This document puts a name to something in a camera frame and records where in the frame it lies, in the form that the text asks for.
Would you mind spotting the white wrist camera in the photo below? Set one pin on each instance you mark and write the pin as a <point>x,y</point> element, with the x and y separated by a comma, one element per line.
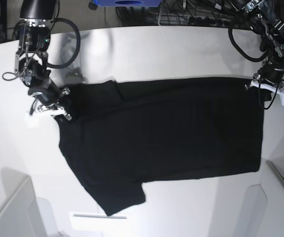
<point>277,89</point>
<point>32,120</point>

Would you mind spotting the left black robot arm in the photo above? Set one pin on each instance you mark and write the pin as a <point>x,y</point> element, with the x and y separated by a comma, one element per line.
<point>262,20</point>

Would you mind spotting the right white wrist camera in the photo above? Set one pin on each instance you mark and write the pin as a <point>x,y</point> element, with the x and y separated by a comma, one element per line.
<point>32,120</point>

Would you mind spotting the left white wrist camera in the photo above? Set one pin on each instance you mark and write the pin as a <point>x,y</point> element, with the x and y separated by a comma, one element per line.
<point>277,89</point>

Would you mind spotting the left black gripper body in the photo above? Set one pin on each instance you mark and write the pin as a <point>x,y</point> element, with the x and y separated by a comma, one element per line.
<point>270,74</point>

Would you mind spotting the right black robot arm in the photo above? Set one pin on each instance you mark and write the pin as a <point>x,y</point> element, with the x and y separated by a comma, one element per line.
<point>31,59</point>

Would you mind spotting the black T-shirt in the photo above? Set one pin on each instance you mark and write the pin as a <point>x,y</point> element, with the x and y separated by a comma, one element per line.
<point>123,135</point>

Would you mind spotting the white table slot plate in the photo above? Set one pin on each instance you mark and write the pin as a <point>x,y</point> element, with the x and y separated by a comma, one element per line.
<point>98,222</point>

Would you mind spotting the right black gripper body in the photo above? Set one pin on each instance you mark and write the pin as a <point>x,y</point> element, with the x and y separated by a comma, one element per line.
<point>50,95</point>

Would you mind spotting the blue plastic box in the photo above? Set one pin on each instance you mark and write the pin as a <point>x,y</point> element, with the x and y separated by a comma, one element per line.
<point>114,3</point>

